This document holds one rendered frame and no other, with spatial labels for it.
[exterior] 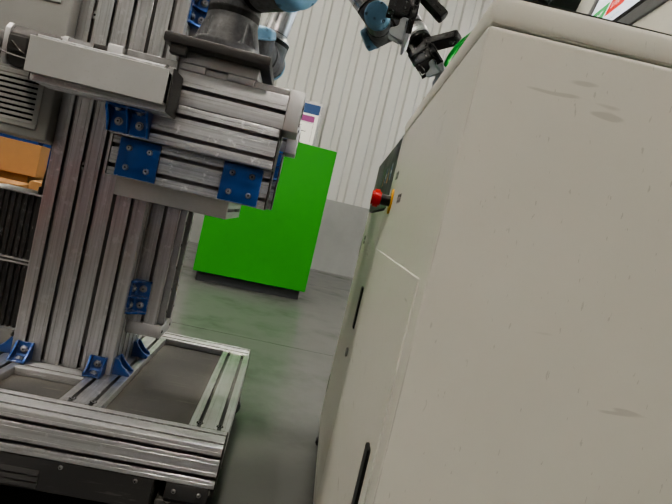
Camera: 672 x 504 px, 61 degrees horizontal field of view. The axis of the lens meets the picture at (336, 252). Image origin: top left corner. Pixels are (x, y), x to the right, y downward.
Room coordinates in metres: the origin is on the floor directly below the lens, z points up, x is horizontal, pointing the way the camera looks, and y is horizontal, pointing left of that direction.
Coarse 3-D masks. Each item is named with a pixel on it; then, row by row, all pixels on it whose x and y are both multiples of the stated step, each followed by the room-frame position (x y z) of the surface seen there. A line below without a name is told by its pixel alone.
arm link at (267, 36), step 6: (258, 30) 1.75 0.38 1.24; (264, 30) 1.76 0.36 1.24; (270, 30) 1.77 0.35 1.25; (258, 36) 1.75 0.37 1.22; (264, 36) 1.76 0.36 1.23; (270, 36) 1.77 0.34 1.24; (258, 42) 1.75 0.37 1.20; (264, 42) 1.76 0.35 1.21; (270, 42) 1.78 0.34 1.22; (264, 48) 1.76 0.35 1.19; (270, 48) 1.78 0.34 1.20; (276, 48) 1.87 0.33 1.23; (264, 54) 1.77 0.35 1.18; (270, 54) 1.79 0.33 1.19; (276, 54) 1.85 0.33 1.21; (276, 60) 1.87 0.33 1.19
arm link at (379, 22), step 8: (352, 0) 1.76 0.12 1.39; (360, 0) 1.75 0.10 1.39; (368, 0) 1.74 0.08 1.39; (376, 0) 1.72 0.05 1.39; (360, 8) 1.75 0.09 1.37; (368, 8) 1.72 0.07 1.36; (376, 8) 1.72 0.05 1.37; (384, 8) 1.71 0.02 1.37; (360, 16) 1.78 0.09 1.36; (368, 16) 1.72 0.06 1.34; (376, 16) 1.72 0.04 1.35; (384, 16) 1.71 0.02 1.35; (368, 24) 1.74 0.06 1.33; (376, 24) 1.72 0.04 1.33; (384, 24) 1.73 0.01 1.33; (368, 32) 1.83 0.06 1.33; (376, 32) 1.78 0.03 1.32; (384, 32) 1.79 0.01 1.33
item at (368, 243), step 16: (368, 224) 1.77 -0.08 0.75; (368, 240) 1.58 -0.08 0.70; (368, 256) 1.43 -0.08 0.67; (368, 272) 1.30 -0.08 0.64; (352, 288) 1.82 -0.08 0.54; (352, 304) 1.62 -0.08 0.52; (352, 320) 1.46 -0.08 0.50; (352, 336) 1.33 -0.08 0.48; (336, 352) 1.87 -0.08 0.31; (336, 368) 1.66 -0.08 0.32; (336, 384) 1.49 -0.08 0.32; (336, 400) 1.35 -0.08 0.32; (320, 448) 1.53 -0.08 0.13; (320, 464) 1.38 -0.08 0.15
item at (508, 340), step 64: (512, 64) 0.55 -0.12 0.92; (576, 64) 0.55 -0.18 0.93; (640, 64) 0.55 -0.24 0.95; (448, 128) 0.64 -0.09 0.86; (512, 128) 0.55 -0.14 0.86; (576, 128) 0.55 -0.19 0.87; (640, 128) 0.55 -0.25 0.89; (448, 192) 0.55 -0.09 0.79; (512, 192) 0.55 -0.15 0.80; (576, 192) 0.55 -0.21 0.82; (640, 192) 0.55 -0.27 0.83; (384, 256) 0.99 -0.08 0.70; (448, 256) 0.55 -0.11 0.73; (512, 256) 0.55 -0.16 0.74; (576, 256) 0.55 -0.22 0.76; (640, 256) 0.55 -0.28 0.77; (384, 320) 0.78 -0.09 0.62; (448, 320) 0.55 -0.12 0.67; (512, 320) 0.55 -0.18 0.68; (576, 320) 0.55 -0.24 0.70; (640, 320) 0.55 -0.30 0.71; (384, 384) 0.64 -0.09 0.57; (448, 384) 0.55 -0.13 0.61; (512, 384) 0.55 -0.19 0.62; (576, 384) 0.55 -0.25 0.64; (640, 384) 0.55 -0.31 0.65; (384, 448) 0.55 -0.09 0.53; (448, 448) 0.55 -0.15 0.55; (512, 448) 0.55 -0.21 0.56; (576, 448) 0.55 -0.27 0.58; (640, 448) 0.55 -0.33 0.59
